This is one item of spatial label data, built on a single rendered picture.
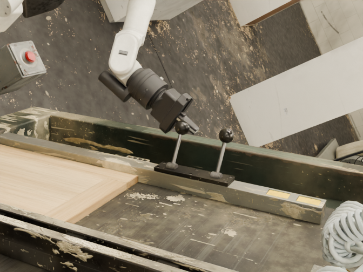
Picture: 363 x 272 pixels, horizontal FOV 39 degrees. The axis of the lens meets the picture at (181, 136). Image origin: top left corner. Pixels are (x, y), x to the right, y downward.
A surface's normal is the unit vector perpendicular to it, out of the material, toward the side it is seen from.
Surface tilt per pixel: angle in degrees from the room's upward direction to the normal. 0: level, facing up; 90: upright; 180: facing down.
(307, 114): 90
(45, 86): 0
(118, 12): 90
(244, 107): 90
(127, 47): 60
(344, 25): 90
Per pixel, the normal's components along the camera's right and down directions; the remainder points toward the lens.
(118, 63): -0.07, -0.19
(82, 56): 0.79, -0.34
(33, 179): 0.04, -0.95
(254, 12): -0.45, 0.22
